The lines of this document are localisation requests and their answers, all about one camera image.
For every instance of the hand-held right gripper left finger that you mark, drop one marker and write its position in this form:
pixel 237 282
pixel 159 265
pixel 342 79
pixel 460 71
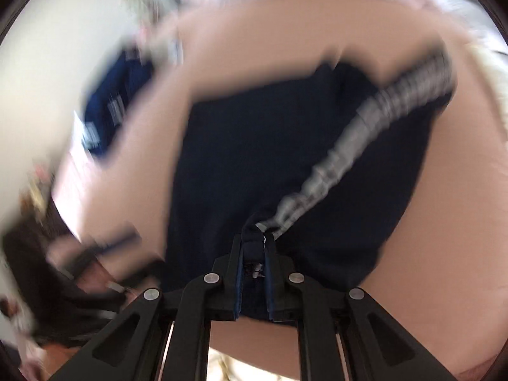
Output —
pixel 238 285

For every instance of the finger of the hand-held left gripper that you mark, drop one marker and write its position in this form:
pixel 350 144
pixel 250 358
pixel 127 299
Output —
pixel 123 254

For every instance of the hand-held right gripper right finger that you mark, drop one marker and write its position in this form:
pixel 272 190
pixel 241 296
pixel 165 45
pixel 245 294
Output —
pixel 272 285

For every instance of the navy striped pants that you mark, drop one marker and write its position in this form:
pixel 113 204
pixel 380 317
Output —
pixel 246 158

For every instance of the blue striped jacket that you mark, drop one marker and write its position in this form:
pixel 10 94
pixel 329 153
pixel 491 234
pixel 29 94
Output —
pixel 119 99

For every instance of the pink bed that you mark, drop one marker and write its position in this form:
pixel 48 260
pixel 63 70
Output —
pixel 456 226

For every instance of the white grey garment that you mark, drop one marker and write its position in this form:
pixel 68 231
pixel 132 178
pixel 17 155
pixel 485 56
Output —
pixel 164 49

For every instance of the cream folded cloth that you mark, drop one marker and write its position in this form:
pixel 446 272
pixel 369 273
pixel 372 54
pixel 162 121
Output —
pixel 492 63

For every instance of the pale lilac blanket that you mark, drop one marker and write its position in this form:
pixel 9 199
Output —
pixel 472 16

